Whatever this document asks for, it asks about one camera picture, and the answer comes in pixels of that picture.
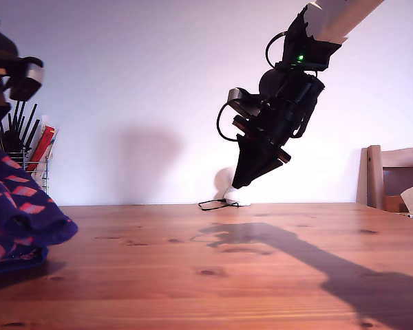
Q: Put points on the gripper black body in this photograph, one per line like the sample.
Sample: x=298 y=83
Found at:
x=278 y=120

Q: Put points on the wooden chair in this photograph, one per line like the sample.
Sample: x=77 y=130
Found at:
x=368 y=178

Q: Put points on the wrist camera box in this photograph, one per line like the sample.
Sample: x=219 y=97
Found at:
x=29 y=79
x=241 y=101

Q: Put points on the cardboard box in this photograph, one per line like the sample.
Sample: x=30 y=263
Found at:
x=394 y=204

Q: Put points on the white security camera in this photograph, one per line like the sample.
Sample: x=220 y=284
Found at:
x=235 y=198

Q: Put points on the purple pink patterned sock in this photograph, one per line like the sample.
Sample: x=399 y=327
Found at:
x=7 y=258
x=20 y=206

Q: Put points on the black chopstick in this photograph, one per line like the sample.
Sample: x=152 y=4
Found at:
x=29 y=125
x=19 y=118
x=2 y=137

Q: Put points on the red chopstick packet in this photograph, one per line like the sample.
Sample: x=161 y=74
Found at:
x=43 y=148

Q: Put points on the black round kitchen utensil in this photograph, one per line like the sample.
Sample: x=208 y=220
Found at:
x=11 y=141

